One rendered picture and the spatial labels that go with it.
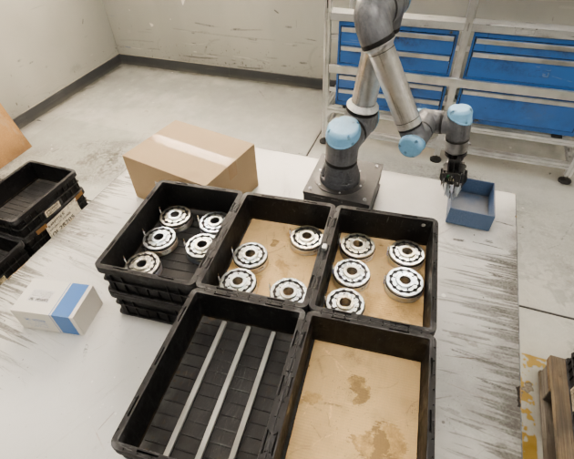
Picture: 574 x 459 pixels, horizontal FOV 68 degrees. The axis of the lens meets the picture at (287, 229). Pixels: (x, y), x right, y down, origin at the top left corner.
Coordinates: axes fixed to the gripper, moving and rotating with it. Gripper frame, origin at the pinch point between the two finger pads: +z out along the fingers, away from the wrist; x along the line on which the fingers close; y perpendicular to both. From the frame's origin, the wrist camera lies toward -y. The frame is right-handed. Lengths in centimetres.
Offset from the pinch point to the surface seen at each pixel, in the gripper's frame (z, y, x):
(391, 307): -8, 63, -9
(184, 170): -25, 36, -87
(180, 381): -13, 101, -50
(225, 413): -11, 104, -37
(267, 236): -13, 50, -51
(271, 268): -13, 61, -44
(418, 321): -7, 65, -1
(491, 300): 8.9, 39.9, 16.9
